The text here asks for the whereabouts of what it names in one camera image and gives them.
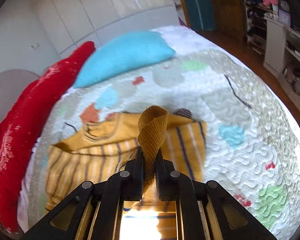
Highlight purple square clock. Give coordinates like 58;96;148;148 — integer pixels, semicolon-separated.
278;9;290;27

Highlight patchwork quilted bedspread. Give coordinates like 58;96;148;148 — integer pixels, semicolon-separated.
17;26;300;239

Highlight turquoise pillow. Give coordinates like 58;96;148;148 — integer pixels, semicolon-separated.
73;31;176;88

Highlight teal curtain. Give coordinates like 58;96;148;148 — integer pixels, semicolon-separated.
184;0;216;31

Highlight white glossy wardrobe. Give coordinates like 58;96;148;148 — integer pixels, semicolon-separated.
32;0;179;58

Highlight white shelf unit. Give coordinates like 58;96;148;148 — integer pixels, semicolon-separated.
243;0;300;111

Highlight yellow striped knit sweater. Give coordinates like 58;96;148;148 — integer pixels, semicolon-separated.
46;106;206;210

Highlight wooden door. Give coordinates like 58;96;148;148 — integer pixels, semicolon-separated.
211;0;245;43

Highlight red embroidered pillow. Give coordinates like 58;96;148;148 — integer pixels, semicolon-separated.
0;41;95;233

